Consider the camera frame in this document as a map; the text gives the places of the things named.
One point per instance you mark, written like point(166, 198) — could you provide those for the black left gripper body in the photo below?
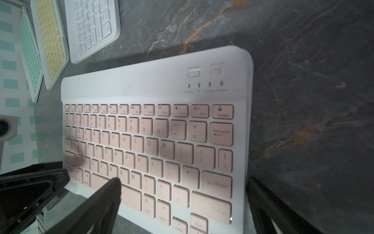
point(9, 127)

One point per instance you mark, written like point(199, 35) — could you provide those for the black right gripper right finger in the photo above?
point(268, 211)

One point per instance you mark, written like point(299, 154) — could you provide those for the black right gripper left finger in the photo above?
point(96, 215)

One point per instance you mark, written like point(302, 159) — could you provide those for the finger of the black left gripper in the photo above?
point(25, 192)

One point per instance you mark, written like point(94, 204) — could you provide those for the green key keyboard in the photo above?
point(30, 56)

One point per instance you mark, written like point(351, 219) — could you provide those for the yellow key keyboard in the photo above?
point(51, 40)

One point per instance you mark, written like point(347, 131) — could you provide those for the white key keyboard far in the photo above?
point(91, 25)

